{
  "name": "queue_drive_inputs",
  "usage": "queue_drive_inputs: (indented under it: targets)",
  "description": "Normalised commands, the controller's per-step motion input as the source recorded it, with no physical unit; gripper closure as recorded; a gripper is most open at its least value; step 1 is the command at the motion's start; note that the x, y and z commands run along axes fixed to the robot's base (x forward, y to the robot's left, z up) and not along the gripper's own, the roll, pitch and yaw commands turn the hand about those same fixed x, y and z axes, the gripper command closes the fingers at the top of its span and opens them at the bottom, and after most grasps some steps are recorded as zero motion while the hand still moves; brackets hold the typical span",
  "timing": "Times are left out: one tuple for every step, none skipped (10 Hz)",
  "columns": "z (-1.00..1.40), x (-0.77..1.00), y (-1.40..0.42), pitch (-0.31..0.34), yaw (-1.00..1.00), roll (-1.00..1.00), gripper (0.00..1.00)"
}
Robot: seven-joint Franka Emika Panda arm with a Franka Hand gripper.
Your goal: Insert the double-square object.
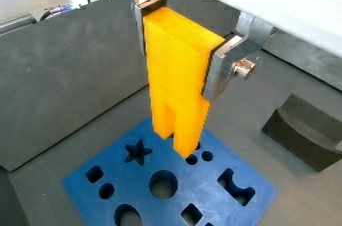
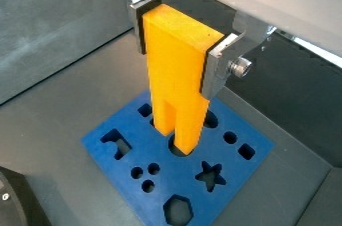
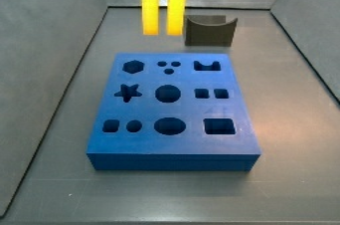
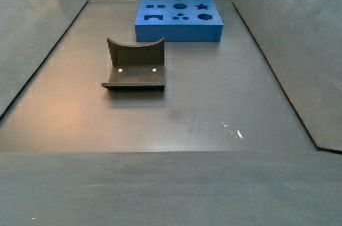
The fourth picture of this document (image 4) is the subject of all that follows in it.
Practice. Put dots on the black curved holder stand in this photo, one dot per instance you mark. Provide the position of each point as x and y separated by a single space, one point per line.
138 65

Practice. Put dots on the blue shape sorter block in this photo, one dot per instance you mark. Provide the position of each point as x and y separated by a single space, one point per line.
178 21

